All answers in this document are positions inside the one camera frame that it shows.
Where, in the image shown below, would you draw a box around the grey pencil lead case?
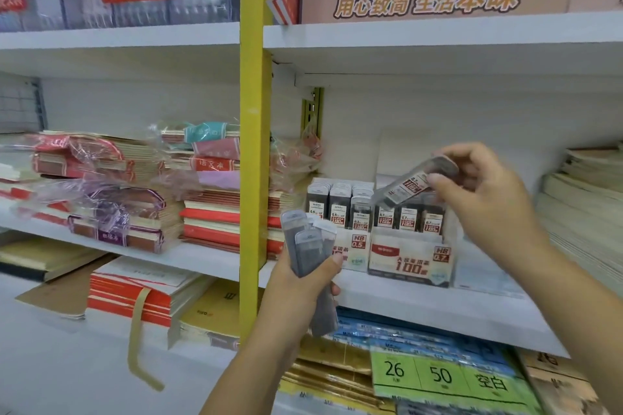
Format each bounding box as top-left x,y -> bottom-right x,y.
311,218 -> 338,265
280,209 -> 312,279
294,227 -> 325,279

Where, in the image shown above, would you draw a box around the white lead display box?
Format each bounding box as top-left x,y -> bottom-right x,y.
306,178 -> 376,273
367,174 -> 459,290

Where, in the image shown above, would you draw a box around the plastic-wrapped red notebook bundle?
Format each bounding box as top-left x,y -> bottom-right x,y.
30,131 -> 167,184

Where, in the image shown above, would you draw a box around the stack of red-spined notebooks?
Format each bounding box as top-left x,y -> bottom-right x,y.
179,186 -> 295,261

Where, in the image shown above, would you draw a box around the stack of gold paper packets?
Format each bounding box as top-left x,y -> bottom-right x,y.
278,333 -> 396,414

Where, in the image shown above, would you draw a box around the person's left hand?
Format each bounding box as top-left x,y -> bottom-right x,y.
262,252 -> 344,338

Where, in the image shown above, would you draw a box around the stack of red-white exercise books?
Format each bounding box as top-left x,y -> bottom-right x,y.
0,161 -> 71,228

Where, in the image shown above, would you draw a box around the tan paper strap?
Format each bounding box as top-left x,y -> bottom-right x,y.
127,286 -> 167,392

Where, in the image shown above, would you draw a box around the green shelf label strip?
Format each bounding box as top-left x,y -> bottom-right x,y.
369,350 -> 542,414

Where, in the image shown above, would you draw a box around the clear pencil lead case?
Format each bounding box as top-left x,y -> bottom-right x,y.
371,155 -> 461,209

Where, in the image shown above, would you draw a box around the dark-edged hardcover notebook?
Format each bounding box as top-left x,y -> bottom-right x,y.
0,237 -> 107,283

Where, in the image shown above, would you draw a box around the yellow slotted shelf bracket rail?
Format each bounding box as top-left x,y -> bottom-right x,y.
300,87 -> 325,139

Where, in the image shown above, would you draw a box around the white shelf board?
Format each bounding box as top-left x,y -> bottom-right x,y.
0,22 -> 241,66
0,208 -> 267,283
258,259 -> 571,358
263,10 -> 623,76

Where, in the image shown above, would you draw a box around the red-striped white notebook stack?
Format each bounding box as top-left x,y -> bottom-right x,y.
86,256 -> 216,329

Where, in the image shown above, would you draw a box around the stack of blue paper packets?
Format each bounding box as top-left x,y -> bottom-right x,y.
335,307 -> 543,415

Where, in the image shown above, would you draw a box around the person's right hand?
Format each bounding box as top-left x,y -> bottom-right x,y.
426,141 -> 551,261

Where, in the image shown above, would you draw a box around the teal and pink notebook bundles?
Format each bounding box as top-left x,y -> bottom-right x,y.
159,121 -> 242,173

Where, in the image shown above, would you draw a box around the row of boxed lead refills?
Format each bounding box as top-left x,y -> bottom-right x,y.
374,193 -> 445,236
307,178 -> 375,233

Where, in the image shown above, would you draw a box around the person's left forearm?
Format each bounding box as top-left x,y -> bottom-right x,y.
199,309 -> 312,415

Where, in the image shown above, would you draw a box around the purple-banded notebook bundle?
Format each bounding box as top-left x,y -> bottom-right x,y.
67,185 -> 185,255

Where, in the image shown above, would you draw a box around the yellow shelf upright post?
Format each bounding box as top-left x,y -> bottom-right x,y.
238,0 -> 274,342

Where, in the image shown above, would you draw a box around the yellow cover notebook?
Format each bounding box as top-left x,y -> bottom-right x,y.
179,278 -> 244,351

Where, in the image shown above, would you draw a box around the crumpled clear plastic wrap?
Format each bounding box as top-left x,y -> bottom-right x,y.
269,130 -> 324,193

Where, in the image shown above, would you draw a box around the stack of tan notebooks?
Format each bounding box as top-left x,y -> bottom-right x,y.
515,348 -> 611,415

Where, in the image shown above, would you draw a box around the stack of white paper booklets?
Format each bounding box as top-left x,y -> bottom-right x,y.
534,141 -> 623,314

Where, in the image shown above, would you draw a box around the person's right forearm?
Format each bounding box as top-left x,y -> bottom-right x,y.
489,231 -> 623,415

